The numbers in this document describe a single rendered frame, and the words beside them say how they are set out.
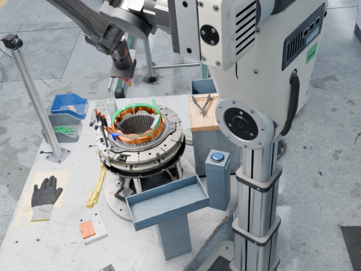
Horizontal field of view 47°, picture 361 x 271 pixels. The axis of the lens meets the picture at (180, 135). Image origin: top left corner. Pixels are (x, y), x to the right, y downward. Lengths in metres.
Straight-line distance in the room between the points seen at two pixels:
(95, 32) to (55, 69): 3.06
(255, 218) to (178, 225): 0.26
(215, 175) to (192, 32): 0.90
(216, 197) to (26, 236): 0.75
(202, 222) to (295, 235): 1.03
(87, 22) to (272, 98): 0.51
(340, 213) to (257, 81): 1.91
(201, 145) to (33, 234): 0.74
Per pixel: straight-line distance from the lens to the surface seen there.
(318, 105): 3.40
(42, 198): 1.83
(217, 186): 1.54
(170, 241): 1.45
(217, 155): 1.47
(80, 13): 1.10
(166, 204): 1.37
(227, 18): 0.62
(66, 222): 1.73
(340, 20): 4.59
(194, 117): 1.60
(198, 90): 1.83
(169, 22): 0.69
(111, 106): 1.55
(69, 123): 2.15
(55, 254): 1.66
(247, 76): 0.86
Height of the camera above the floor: 2.09
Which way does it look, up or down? 42 degrees down
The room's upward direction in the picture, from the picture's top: 7 degrees counter-clockwise
